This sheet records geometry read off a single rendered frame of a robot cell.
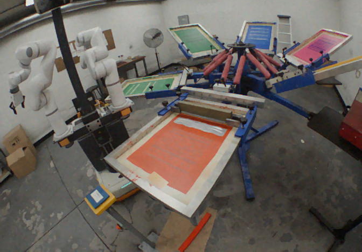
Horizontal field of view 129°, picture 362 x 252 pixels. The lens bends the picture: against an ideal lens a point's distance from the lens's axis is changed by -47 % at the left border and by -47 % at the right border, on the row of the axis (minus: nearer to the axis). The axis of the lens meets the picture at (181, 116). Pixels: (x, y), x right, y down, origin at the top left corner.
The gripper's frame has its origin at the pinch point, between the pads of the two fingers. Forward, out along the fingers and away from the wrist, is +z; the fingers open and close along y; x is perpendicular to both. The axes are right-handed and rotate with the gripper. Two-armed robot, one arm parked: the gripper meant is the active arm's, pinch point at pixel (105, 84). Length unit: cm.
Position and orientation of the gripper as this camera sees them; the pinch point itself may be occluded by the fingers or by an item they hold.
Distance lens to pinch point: 137.2
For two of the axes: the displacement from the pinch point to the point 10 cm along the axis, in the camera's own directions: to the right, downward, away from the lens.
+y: -4.3, -1.3, 8.9
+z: 4.4, 8.3, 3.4
